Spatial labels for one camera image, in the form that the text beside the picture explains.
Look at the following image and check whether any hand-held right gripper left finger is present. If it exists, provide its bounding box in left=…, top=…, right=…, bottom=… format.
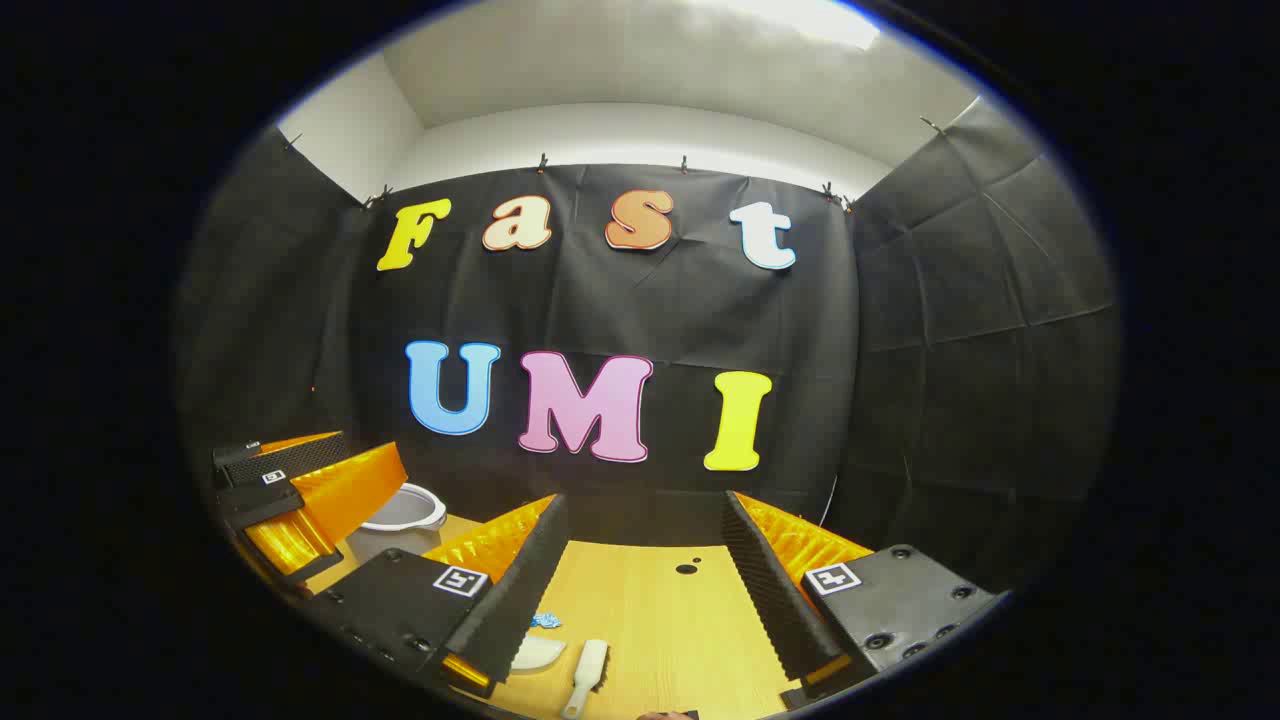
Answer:
left=300, top=493, right=571, bottom=699

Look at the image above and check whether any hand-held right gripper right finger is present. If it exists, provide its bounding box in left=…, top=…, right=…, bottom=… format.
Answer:
left=722, top=490, right=1006, bottom=709

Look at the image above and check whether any white plastic garbage bin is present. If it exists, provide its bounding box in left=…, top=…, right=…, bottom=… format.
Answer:
left=345, top=483, right=448, bottom=566

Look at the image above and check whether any grey plastic dustpan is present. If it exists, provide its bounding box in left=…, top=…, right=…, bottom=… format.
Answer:
left=510, top=635, right=567, bottom=677

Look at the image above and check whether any small grey broom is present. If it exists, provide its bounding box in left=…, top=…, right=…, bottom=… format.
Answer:
left=560, top=640, right=610, bottom=720

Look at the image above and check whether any wooden desktop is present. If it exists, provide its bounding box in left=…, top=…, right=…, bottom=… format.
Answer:
left=300, top=515, right=881, bottom=720

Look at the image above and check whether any black backdrop cloth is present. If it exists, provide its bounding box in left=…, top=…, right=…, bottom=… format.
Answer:
left=175, top=100, right=1121, bottom=591

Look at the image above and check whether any row of black cloth clips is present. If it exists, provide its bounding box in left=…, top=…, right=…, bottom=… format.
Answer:
left=283, top=115, right=946, bottom=213

